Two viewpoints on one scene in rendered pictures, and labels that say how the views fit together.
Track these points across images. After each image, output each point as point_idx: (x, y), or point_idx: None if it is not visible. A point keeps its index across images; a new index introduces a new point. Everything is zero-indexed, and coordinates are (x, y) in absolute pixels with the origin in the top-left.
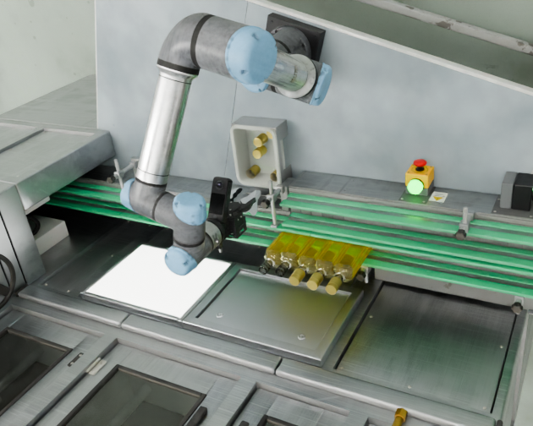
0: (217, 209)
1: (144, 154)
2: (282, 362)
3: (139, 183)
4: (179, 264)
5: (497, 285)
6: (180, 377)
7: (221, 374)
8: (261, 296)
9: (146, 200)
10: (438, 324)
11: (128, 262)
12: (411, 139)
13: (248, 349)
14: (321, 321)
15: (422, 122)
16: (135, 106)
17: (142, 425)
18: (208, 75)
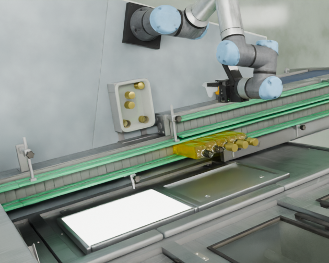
0: (237, 74)
1: (234, 16)
2: (279, 183)
3: (239, 36)
4: (279, 85)
5: (286, 124)
6: (251, 223)
7: (263, 208)
8: (203, 183)
9: (248, 46)
10: (279, 156)
11: (78, 225)
12: (211, 71)
13: (256, 190)
14: (252, 171)
15: (215, 59)
16: None
17: (293, 241)
18: (77, 57)
